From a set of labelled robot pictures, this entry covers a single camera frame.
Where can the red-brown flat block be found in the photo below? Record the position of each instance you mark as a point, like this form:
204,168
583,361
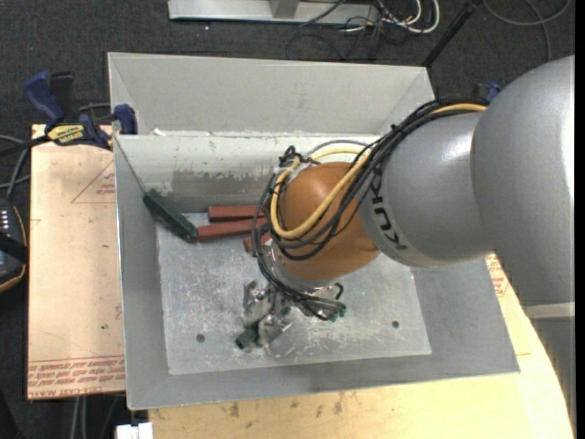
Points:
250,243
233,212
224,231

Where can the small dark green block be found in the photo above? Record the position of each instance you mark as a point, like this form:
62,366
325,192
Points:
247,338

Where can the dark green flat block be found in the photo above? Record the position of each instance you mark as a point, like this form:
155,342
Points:
171,215

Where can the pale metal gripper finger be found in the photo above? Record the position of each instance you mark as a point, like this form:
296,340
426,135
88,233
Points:
274,332
250,301

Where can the brown cardboard board, red print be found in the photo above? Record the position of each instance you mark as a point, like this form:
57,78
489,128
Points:
73,254

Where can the grey metal bin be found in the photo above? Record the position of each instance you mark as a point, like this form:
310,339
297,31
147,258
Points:
210,291

